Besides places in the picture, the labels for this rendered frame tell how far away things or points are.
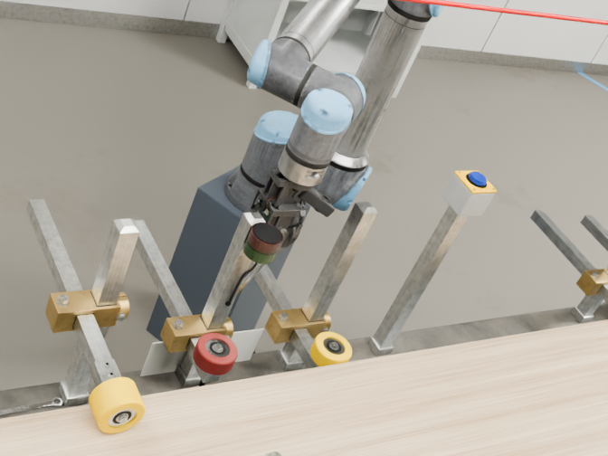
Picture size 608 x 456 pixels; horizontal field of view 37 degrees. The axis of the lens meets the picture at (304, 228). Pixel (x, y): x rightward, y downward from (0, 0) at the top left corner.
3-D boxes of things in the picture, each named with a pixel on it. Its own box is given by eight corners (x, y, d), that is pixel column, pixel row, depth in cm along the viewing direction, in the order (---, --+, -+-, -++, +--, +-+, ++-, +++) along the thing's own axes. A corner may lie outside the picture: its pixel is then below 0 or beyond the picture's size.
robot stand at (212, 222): (145, 329, 296) (197, 186, 262) (193, 298, 316) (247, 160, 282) (204, 376, 290) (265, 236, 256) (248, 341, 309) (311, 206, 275)
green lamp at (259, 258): (238, 242, 167) (242, 233, 165) (266, 241, 170) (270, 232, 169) (251, 265, 163) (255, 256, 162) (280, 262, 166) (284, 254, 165)
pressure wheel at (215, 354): (175, 373, 179) (191, 332, 172) (211, 366, 184) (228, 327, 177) (190, 404, 174) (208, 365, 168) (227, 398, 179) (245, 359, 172)
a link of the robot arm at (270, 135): (252, 147, 270) (272, 98, 260) (304, 174, 268) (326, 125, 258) (232, 169, 257) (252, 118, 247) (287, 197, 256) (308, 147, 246)
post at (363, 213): (276, 361, 207) (356, 198, 180) (289, 358, 209) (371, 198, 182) (282, 373, 205) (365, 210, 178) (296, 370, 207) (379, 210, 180)
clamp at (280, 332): (262, 325, 197) (270, 308, 194) (314, 318, 205) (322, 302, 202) (275, 346, 194) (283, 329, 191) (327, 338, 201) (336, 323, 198)
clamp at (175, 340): (159, 335, 182) (166, 317, 179) (219, 327, 189) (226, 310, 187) (169, 356, 179) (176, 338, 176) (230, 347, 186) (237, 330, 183)
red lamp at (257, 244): (242, 232, 165) (245, 223, 164) (270, 231, 168) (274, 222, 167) (256, 255, 162) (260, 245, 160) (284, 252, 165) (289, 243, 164)
